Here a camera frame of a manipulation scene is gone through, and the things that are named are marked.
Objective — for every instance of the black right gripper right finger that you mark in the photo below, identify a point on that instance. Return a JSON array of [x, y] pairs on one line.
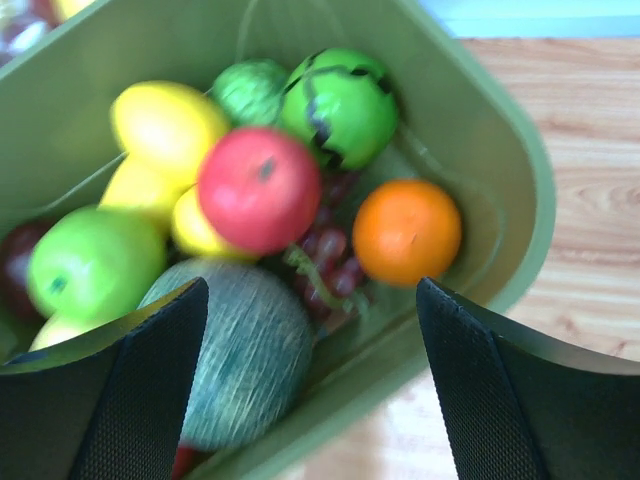
[[519, 404]]

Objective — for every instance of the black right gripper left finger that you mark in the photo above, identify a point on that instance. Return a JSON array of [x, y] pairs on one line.
[[107, 404]]

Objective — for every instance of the fake red peach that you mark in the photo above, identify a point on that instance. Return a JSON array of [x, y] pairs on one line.
[[260, 189]]

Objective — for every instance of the fake yellow lemon from bag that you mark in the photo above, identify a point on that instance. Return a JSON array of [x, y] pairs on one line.
[[170, 126]]

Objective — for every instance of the fake red apple in bin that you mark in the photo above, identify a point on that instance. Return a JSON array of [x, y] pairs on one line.
[[187, 458]]

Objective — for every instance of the fake yellow quince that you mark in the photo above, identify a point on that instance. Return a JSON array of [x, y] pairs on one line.
[[59, 328]]

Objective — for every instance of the fake green apple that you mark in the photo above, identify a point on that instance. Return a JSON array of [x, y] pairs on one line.
[[95, 264]]

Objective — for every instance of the fake netted melon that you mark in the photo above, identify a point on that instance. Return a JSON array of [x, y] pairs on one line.
[[255, 354]]

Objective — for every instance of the fake dark red plum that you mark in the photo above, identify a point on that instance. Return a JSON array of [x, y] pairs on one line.
[[16, 250]]

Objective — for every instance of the fake yellow pear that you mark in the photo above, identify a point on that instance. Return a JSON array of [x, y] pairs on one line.
[[193, 234]]

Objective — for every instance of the fake orange in bin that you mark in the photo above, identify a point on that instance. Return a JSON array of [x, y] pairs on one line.
[[407, 229]]

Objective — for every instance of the fake purple grapes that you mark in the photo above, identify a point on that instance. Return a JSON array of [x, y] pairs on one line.
[[327, 274]]

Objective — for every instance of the fake bumpy green fruit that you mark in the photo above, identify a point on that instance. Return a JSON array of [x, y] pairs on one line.
[[250, 92]]

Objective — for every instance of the fake striped watermelon ball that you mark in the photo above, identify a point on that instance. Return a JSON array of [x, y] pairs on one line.
[[340, 103]]

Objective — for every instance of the polka dot bag with lemon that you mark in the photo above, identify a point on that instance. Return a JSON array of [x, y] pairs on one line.
[[24, 23]]

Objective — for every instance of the green plastic bin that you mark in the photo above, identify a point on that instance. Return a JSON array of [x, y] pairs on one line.
[[459, 127]]

